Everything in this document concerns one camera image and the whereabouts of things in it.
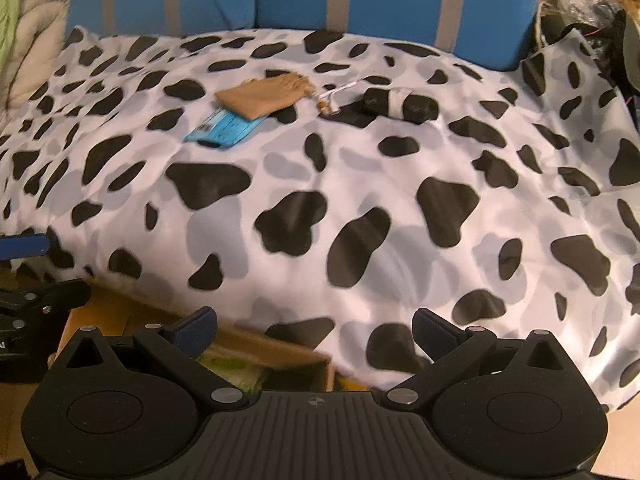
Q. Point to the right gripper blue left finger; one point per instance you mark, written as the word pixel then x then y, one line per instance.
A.
pixel 173 349

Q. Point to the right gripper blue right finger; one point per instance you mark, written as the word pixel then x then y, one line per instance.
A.
pixel 456 353

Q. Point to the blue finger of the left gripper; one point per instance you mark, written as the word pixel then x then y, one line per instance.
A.
pixel 23 246

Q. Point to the blue wet wipes pack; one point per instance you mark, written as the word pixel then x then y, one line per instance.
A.
pixel 223 129

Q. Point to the black roll with white tape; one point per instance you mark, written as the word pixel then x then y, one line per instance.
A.
pixel 401 104

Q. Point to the tan drawstring pouch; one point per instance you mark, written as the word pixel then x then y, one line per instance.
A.
pixel 256 98

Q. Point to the green tissue pack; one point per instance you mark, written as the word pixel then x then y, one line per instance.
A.
pixel 234 368

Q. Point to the cow print blanket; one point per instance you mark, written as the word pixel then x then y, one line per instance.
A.
pixel 516 209

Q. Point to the green blanket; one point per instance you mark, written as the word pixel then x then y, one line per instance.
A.
pixel 9 15

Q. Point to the beige quilted blanket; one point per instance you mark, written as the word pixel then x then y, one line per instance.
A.
pixel 39 38

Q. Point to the right blue striped cushion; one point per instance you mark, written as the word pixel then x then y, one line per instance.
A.
pixel 489 33

